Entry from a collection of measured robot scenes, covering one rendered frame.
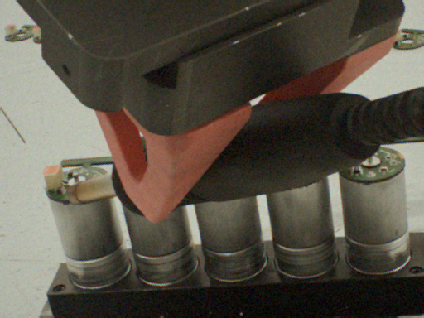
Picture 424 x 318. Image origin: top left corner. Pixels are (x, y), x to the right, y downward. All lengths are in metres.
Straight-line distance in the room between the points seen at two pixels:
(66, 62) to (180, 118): 0.03
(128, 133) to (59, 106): 0.35
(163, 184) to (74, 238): 0.13
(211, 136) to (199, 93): 0.02
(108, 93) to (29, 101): 0.45
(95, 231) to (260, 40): 0.19
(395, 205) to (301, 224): 0.04
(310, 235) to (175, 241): 0.05
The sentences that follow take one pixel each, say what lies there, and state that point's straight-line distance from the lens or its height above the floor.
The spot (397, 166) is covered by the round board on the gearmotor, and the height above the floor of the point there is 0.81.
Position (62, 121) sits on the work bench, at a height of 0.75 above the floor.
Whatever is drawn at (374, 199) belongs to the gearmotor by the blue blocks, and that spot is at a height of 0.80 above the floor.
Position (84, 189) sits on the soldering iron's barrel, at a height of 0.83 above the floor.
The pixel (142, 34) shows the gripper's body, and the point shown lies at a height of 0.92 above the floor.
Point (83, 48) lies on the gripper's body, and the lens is 0.15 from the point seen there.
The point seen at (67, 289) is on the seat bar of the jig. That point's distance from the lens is 0.37.
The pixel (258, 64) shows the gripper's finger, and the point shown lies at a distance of 0.18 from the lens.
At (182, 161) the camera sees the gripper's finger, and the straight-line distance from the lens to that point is 0.19.
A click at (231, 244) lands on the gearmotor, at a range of 0.34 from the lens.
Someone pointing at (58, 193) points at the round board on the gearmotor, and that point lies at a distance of 0.35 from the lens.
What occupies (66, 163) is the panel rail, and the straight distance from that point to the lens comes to 0.37.
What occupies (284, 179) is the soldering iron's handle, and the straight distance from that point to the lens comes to 0.20.
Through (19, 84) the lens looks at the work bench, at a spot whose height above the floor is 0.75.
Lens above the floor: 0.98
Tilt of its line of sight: 29 degrees down
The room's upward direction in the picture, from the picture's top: 9 degrees counter-clockwise
